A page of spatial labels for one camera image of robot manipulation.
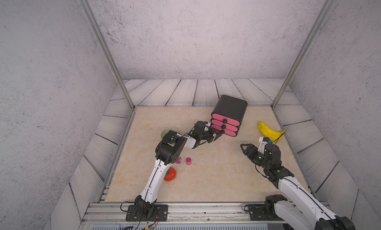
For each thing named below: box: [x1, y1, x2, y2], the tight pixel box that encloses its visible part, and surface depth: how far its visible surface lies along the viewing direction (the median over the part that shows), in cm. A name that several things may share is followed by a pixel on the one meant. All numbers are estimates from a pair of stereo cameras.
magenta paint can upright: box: [185, 157, 192, 166], surface depth 91 cm
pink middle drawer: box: [210, 119, 239, 132], surface depth 97 cm
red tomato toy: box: [163, 166, 177, 182], surface depth 82 cm
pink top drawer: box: [211, 113, 241, 127], surface depth 95 cm
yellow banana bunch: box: [257, 120, 287, 142], surface depth 103 cm
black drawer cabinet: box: [210, 94, 248, 137], surface depth 98 cm
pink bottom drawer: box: [211, 124, 237, 137], surface depth 101 cm
